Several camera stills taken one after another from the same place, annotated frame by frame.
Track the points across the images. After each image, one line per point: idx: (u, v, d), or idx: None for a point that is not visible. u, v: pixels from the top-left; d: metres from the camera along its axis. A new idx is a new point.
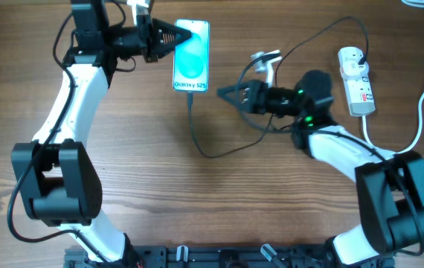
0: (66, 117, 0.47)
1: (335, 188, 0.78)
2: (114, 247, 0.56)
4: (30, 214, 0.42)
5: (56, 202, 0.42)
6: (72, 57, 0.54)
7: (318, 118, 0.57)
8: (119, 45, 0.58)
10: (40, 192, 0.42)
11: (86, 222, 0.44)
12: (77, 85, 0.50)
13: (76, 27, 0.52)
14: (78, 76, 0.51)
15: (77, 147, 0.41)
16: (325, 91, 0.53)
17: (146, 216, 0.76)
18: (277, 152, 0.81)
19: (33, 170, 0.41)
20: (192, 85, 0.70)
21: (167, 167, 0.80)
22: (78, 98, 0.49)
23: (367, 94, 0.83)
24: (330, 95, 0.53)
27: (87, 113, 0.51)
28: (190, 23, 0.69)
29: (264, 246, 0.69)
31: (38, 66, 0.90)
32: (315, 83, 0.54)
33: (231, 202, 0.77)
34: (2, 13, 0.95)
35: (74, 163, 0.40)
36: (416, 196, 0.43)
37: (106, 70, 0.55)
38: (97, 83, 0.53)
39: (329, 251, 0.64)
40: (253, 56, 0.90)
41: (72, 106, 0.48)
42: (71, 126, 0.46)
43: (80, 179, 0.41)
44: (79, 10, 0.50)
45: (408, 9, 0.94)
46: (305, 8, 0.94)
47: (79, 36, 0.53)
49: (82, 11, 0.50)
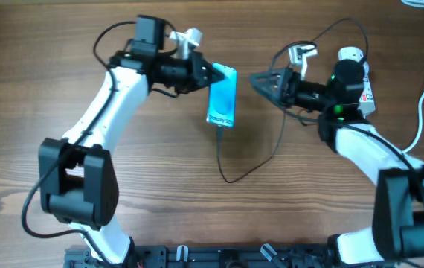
0: (100, 122, 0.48)
1: (335, 188, 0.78)
2: (117, 249, 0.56)
4: (45, 207, 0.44)
5: (71, 203, 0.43)
6: (118, 59, 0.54)
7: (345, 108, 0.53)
8: (168, 71, 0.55)
10: (59, 190, 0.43)
11: (95, 227, 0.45)
12: (118, 89, 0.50)
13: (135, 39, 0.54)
14: (121, 80, 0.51)
15: (103, 158, 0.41)
16: (354, 77, 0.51)
17: (146, 216, 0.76)
18: (277, 152, 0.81)
19: (58, 168, 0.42)
20: (221, 121, 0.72)
21: (168, 167, 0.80)
22: (117, 103, 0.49)
23: (367, 94, 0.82)
24: (360, 83, 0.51)
27: (121, 118, 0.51)
28: (223, 66, 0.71)
29: (264, 246, 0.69)
31: (39, 65, 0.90)
32: (346, 69, 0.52)
33: (231, 202, 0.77)
34: (3, 13, 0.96)
35: (97, 173, 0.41)
36: None
37: (149, 78, 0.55)
38: (138, 90, 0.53)
39: (330, 247, 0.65)
40: (253, 55, 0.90)
41: (109, 112, 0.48)
42: (102, 131, 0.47)
43: (100, 189, 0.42)
44: (145, 22, 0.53)
45: (408, 9, 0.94)
46: (305, 8, 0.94)
47: (135, 44, 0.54)
49: (145, 23, 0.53)
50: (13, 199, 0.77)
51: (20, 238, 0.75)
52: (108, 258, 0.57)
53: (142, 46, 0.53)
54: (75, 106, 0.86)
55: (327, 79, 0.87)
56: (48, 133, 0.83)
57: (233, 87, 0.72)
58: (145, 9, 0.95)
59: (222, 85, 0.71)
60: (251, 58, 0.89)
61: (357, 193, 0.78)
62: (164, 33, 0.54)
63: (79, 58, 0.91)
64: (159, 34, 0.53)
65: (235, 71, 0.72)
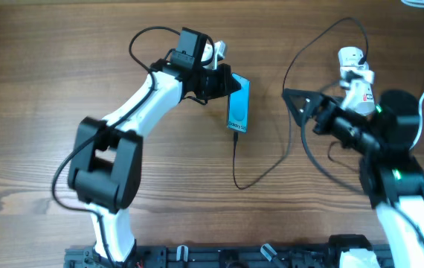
0: (137, 112, 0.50)
1: (335, 188, 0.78)
2: (123, 246, 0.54)
4: (71, 179, 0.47)
5: (97, 182, 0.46)
6: (159, 66, 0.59)
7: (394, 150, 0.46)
8: (204, 83, 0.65)
10: (88, 167, 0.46)
11: (114, 209, 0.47)
12: (157, 88, 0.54)
13: (176, 50, 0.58)
14: (161, 82, 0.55)
15: (137, 144, 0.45)
16: (409, 109, 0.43)
17: (146, 216, 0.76)
18: (277, 152, 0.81)
19: (92, 145, 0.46)
20: (238, 126, 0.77)
21: (168, 167, 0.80)
22: (155, 100, 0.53)
23: (367, 94, 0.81)
24: (418, 115, 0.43)
27: (155, 117, 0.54)
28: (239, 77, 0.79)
29: (264, 246, 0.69)
31: (39, 66, 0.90)
32: (396, 100, 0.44)
33: (231, 202, 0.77)
34: (3, 13, 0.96)
35: (129, 153, 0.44)
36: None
37: (184, 86, 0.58)
38: (172, 95, 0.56)
39: (330, 245, 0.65)
40: (253, 56, 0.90)
41: (146, 106, 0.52)
42: (139, 120, 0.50)
43: (128, 170, 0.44)
44: (188, 35, 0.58)
45: (408, 9, 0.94)
46: (305, 9, 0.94)
47: (175, 53, 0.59)
49: (188, 36, 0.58)
50: (13, 199, 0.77)
51: (19, 238, 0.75)
52: (111, 254, 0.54)
53: (182, 56, 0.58)
54: (75, 106, 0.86)
55: (327, 79, 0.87)
56: (48, 133, 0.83)
57: (247, 95, 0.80)
58: (145, 10, 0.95)
59: (239, 94, 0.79)
60: (251, 58, 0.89)
61: (357, 193, 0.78)
62: (203, 46, 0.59)
63: (79, 58, 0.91)
64: (199, 48, 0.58)
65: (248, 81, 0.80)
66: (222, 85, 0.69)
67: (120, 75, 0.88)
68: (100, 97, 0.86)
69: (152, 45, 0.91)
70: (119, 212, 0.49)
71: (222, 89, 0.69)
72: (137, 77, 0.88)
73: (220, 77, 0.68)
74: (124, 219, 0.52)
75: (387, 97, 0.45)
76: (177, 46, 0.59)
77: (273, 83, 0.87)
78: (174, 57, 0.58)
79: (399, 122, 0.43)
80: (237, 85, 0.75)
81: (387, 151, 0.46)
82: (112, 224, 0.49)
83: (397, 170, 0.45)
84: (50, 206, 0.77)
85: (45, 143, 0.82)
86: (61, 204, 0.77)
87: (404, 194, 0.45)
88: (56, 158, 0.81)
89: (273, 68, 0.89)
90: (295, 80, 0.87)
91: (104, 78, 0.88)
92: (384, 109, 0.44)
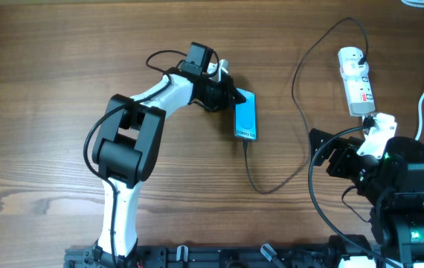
0: (159, 96, 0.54)
1: (335, 188, 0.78)
2: (128, 237, 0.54)
4: (94, 152, 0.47)
5: (119, 155, 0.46)
6: (172, 69, 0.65)
7: (408, 196, 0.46)
8: (209, 89, 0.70)
10: (114, 138, 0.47)
11: (133, 182, 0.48)
12: (175, 84, 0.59)
13: (187, 59, 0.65)
14: (177, 81, 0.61)
15: (160, 116, 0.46)
16: (420, 157, 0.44)
17: (146, 216, 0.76)
18: (277, 152, 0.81)
19: (119, 117, 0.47)
20: (246, 134, 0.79)
21: (167, 167, 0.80)
22: (173, 91, 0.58)
23: (367, 94, 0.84)
24: None
27: (170, 108, 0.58)
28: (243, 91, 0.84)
29: (264, 246, 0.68)
31: (39, 66, 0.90)
32: (405, 147, 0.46)
33: (231, 202, 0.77)
34: (2, 13, 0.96)
35: (154, 125, 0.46)
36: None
37: (194, 88, 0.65)
38: (184, 94, 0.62)
39: (330, 246, 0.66)
40: (252, 55, 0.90)
41: (167, 94, 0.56)
42: (161, 102, 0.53)
43: (152, 140, 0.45)
44: (197, 47, 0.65)
45: (408, 9, 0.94)
46: (305, 8, 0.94)
47: (186, 63, 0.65)
49: (196, 50, 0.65)
50: (13, 199, 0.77)
51: (19, 238, 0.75)
52: (114, 247, 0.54)
53: (191, 66, 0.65)
54: (75, 106, 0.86)
55: (327, 79, 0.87)
56: (48, 134, 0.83)
57: (253, 106, 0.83)
58: (145, 9, 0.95)
59: (244, 106, 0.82)
60: (251, 58, 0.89)
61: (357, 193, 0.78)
62: (209, 59, 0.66)
63: (78, 58, 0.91)
64: (206, 59, 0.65)
65: (253, 94, 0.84)
66: (226, 94, 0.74)
67: (120, 75, 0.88)
68: (100, 96, 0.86)
69: (152, 45, 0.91)
70: (135, 187, 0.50)
71: (225, 97, 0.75)
72: (137, 77, 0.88)
73: (224, 86, 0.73)
74: (134, 205, 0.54)
75: (394, 144, 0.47)
76: (187, 56, 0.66)
77: (273, 83, 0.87)
78: (185, 65, 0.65)
79: (408, 170, 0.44)
80: (242, 97, 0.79)
81: (399, 200, 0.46)
82: (126, 202, 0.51)
83: (415, 229, 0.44)
84: (50, 206, 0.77)
85: (45, 143, 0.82)
86: (61, 204, 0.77)
87: (419, 256, 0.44)
88: (56, 158, 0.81)
89: (273, 68, 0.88)
90: (295, 80, 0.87)
91: (103, 78, 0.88)
92: (393, 156, 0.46)
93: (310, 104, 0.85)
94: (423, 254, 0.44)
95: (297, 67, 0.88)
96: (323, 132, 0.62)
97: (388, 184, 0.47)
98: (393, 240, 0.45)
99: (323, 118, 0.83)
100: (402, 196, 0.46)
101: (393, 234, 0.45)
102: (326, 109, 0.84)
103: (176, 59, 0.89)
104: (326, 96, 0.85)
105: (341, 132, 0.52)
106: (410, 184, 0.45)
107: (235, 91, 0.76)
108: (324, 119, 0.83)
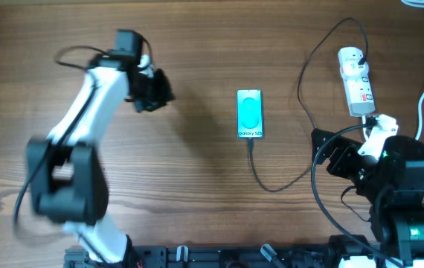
0: (85, 115, 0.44)
1: (335, 188, 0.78)
2: (115, 249, 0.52)
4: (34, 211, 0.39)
5: (61, 205, 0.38)
6: (97, 61, 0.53)
7: (407, 193, 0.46)
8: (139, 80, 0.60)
10: (48, 189, 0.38)
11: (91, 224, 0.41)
12: (99, 85, 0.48)
13: (117, 47, 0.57)
14: (102, 77, 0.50)
15: (91, 148, 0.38)
16: (418, 154, 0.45)
17: (146, 216, 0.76)
18: (277, 152, 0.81)
19: (46, 166, 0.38)
20: (251, 133, 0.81)
21: (167, 167, 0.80)
22: (99, 97, 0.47)
23: (367, 94, 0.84)
24: None
27: (107, 112, 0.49)
28: (247, 91, 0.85)
29: (264, 246, 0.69)
31: (39, 66, 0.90)
32: (402, 144, 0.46)
33: (231, 202, 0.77)
34: (2, 13, 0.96)
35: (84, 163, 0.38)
36: None
37: (129, 76, 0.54)
38: (118, 85, 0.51)
39: (330, 246, 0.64)
40: (252, 56, 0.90)
41: (91, 106, 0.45)
42: (88, 122, 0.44)
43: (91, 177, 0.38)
44: (126, 33, 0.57)
45: (408, 9, 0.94)
46: (306, 8, 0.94)
47: (114, 50, 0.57)
49: (123, 35, 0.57)
50: (13, 199, 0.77)
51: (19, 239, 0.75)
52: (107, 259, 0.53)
53: (121, 53, 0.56)
54: None
55: (327, 80, 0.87)
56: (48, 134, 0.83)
57: (259, 105, 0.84)
58: (145, 9, 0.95)
59: (247, 106, 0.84)
60: (251, 58, 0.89)
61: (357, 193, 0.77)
62: (140, 45, 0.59)
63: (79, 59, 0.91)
64: (137, 46, 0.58)
65: (259, 91, 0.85)
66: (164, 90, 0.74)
67: None
68: None
69: (152, 46, 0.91)
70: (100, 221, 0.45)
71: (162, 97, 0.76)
72: None
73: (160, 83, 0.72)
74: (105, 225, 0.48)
75: (393, 142, 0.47)
76: (115, 45, 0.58)
77: (274, 83, 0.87)
78: (114, 52, 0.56)
79: (407, 166, 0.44)
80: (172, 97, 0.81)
81: (399, 197, 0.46)
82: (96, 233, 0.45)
83: (415, 227, 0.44)
84: None
85: None
86: None
87: (418, 252, 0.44)
88: None
89: (273, 68, 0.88)
90: (295, 80, 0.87)
91: None
92: (392, 154, 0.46)
93: (310, 105, 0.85)
94: (423, 250, 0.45)
95: (297, 68, 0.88)
96: (325, 132, 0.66)
97: (387, 182, 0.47)
98: (393, 240, 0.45)
99: (323, 118, 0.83)
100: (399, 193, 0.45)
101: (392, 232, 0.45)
102: (326, 109, 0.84)
103: (175, 59, 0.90)
104: (326, 96, 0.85)
105: (338, 131, 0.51)
106: (408, 181, 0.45)
107: (168, 85, 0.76)
108: (324, 120, 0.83)
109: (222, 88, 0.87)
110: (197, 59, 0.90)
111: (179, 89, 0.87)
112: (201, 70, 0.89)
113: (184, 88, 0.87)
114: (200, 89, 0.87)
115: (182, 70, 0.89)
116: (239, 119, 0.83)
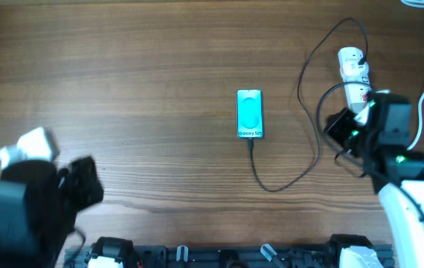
0: None
1: (335, 188, 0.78)
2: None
4: None
5: None
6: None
7: (394, 132, 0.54)
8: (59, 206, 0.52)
10: None
11: None
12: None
13: None
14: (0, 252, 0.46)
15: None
16: (401, 100, 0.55)
17: (146, 216, 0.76)
18: (277, 152, 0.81)
19: None
20: (251, 133, 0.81)
21: (167, 167, 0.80)
22: None
23: None
24: (409, 103, 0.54)
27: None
28: (247, 91, 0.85)
29: (264, 247, 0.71)
31: (39, 66, 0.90)
32: (389, 96, 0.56)
33: (231, 202, 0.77)
34: (2, 13, 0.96)
35: None
36: (410, 172, 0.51)
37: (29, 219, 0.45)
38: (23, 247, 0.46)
39: (332, 244, 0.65)
40: (252, 56, 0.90)
41: None
42: None
43: None
44: (4, 193, 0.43)
45: (408, 9, 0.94)
46: (306, 8, 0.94)
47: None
49: (7, 191, 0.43)
50: None
51: None
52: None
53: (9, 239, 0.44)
54: (74, 106, 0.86)
55: (327, 80, 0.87)
56: None
57: (259, 105, 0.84)
58: (144, 9, 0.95)
59: (247, 106, 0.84)
60: (251, 58, 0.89)
61: (358, 193, 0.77)
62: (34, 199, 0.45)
63: (79, 59, 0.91)
64: (27, 207, 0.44)
65: (259, 91, 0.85)
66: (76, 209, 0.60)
67: (120, 76, 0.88)
68: (100, 97, 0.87)
69: (152, 46, 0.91)
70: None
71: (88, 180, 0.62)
72: (136, 77, 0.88)
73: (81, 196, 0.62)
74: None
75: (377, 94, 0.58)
76: None
77: (274, 84, 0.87)
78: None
79: (390, 107, 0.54)
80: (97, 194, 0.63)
81: (387, 136, 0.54)
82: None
83: (401, 155, 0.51)
84: None
85: None
86: None
87: (406, 177, 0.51)
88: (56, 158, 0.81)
89: (273, 68, 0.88)
90: (295, 80, 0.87)
91: (104, 79, 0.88)
92: (378, 102, 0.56)
93: (310, 105, 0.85)
94: (410, 177, 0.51)
95: (297, 68, 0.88)
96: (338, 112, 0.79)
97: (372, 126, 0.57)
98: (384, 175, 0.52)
99: (323, 118, 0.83)
100: (386, 134, 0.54)
101: (382, 164, 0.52)
102: (326, 109, 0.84)
103: (175, 59, 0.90)
104: (326, 96, 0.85)
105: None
106: (390, 120, 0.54)
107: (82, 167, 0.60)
108: (324, 120, 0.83)
109: (222, 88, 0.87)
110: (197, 59, 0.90)
111: (179, 89, 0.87)
112: (201, 70, 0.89)
113: (184, 88, 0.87)
114: (200, 89, 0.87)
115: (182, 70, 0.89)
116: (239, 119, 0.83)
